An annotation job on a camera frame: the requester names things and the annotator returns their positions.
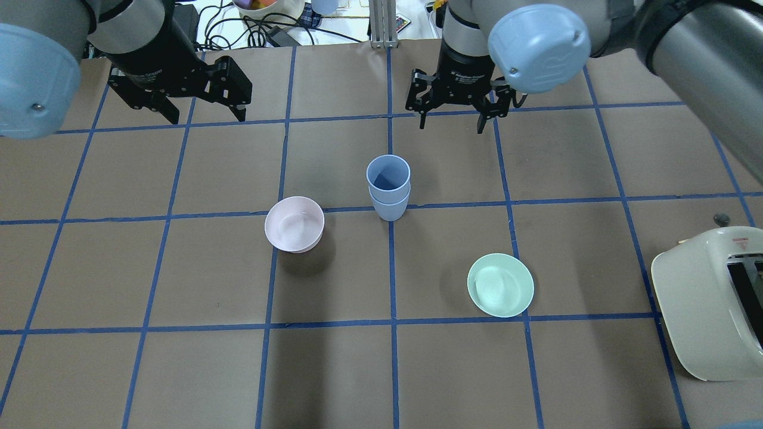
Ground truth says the mint green bowl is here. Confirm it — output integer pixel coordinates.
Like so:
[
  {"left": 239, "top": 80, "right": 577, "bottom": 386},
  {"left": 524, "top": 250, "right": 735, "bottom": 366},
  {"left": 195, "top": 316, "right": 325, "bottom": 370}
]
[{"left": 467, "top": 253, "right": 536, "bottom": 318}]

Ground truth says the pink bowl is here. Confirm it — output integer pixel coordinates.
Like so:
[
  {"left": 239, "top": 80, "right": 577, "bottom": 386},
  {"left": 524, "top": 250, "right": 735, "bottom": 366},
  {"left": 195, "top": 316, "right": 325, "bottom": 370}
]
[{"left": 264, "top": 196, "right": 325, "bottom": 254}]

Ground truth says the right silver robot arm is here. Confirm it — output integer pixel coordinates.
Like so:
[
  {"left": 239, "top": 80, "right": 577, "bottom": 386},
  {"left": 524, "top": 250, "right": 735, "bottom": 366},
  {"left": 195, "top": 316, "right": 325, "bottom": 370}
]
[{"left": 405, "top": 1, "right": 762, "bottom": 181}]

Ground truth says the blue cup on side table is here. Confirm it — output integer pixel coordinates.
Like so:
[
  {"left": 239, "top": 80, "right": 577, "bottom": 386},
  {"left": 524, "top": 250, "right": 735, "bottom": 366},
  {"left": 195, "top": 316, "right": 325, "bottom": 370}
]
[{"left": 311, "top": 0, "right": 340, "bottom": 16}]

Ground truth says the blue cup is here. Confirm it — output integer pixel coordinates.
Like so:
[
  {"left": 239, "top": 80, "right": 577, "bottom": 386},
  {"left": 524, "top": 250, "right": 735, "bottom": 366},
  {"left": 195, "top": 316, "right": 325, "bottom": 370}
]
[
  {"left": 365, "top": 154, "right": 411, "bottom": 204},
  {"left": 370, "top": 188, "right": 411, "bottom": 222},
  {"left": 311, "top": 0, "right": 340, "bottom": 16}
]

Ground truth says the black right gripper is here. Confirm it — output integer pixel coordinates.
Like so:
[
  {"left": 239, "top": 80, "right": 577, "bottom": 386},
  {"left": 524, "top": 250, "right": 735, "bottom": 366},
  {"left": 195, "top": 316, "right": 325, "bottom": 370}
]
[{"left": 405, "top": 45, "right": 517, "bottom": 134}]

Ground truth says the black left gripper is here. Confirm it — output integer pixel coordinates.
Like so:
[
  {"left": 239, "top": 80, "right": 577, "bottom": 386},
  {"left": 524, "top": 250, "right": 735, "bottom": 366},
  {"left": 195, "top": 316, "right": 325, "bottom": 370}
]
[{"left": 108, "top": 24, "right": 253, "bottom": 125}]

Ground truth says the cream white toaster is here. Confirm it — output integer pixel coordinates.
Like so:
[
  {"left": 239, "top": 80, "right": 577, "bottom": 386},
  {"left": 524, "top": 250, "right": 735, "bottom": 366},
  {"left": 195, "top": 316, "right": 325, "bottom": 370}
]
[{"left": 650, "top": 226, "right": 762, "bottom": 382}]

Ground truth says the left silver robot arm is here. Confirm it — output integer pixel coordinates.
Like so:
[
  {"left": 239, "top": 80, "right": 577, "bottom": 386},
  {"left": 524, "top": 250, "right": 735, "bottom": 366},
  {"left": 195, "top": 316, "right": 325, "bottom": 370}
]
[{"left": 1, "top": 1, "right": 253, "bottom": 139}]

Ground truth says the bowl of foam blocks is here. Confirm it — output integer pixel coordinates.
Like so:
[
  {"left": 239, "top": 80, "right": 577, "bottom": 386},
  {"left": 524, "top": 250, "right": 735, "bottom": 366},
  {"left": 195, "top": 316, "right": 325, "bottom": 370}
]
[{"left": 232, "top": 1, "right": 306, "bottom": 27}]

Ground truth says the aluminium frame post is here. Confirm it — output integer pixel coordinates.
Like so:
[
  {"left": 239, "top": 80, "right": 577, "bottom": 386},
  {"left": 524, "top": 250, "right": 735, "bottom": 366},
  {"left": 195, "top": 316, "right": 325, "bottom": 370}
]
[{"left": 368, "top": 0, "right": 399, "bottom": 49}]

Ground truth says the small remote control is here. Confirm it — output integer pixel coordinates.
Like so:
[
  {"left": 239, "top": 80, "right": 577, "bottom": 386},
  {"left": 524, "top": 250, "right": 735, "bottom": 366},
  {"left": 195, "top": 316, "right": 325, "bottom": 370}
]
[{"left": 395, "top": 14, "right": 412, "bottom": 33}]

